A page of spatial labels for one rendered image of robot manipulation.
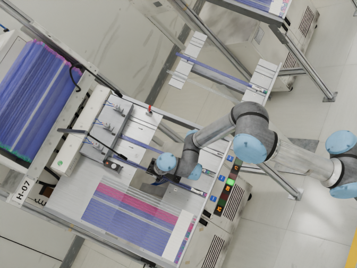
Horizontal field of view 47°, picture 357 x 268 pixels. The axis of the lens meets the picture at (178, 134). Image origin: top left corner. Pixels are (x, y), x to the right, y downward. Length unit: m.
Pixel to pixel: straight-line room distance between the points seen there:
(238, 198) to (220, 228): 0.23
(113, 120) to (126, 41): 2.05
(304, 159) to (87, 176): 1.07
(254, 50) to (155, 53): 1.71
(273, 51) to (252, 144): 1.56
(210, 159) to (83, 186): 0.64
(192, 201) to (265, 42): 1.28
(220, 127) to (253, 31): 1.23
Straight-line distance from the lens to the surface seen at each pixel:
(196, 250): 2.48
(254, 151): 1.42
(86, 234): 2.26
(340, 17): 3.41
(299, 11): 3.20
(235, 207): 2.67
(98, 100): 2.14
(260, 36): 2.80
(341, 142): 1.70
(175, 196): 2.02
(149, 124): 2.13
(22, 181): 1.98
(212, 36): 2.75
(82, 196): 2.09
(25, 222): 3.69
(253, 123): 1.45
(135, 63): 4.11
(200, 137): 1.72
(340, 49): 3.17
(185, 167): 1.72
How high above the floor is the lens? 2.12
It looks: 36 degrees down
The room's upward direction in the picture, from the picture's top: 52 degrees counter-clockwise
